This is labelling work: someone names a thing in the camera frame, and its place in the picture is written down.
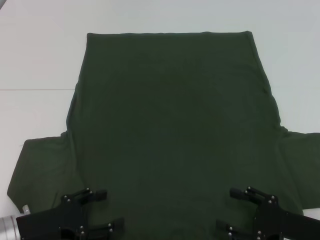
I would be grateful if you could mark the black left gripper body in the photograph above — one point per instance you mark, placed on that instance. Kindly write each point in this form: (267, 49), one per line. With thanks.
(47, 220)

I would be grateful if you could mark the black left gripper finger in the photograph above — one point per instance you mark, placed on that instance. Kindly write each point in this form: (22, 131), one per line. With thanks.
(116, 223)
(98, 194)

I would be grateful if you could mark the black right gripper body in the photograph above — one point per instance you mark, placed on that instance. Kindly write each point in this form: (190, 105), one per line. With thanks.
(287, 225)

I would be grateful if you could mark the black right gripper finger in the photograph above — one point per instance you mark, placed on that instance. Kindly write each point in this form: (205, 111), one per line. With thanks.
(222, 224)
(236, 193)

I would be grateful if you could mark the dark green t-shirt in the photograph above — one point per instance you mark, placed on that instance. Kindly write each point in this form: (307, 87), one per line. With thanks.
(170, 112)

